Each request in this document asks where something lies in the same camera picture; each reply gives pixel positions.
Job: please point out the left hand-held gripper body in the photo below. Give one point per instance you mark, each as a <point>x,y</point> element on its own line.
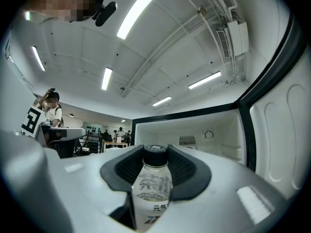
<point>31,122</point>

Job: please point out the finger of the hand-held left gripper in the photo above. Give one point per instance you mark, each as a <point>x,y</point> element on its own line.
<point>68,132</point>

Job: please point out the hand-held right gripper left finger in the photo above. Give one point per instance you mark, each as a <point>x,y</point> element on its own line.
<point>97,190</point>

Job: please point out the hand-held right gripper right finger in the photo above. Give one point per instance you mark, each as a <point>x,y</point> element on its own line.
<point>218,190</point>

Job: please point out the white plastic bottle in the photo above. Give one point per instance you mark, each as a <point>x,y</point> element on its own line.
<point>153,190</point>

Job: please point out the black mini fridge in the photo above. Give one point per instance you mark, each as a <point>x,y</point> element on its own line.
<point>218,130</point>

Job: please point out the ceiling light bar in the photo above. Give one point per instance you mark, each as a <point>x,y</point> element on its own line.
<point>204,80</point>
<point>107,78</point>
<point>161,101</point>
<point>139,11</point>
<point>38,58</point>

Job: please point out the person's head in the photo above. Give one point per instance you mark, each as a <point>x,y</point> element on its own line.
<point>70,1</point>

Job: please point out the white ceiling pipes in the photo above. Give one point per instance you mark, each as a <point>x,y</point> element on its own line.
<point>170,42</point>

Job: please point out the white ceiling air conditioner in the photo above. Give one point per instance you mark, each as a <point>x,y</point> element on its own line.
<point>236,39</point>

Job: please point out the black head-worn camera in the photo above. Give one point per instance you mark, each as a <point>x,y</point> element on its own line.
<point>105,13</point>

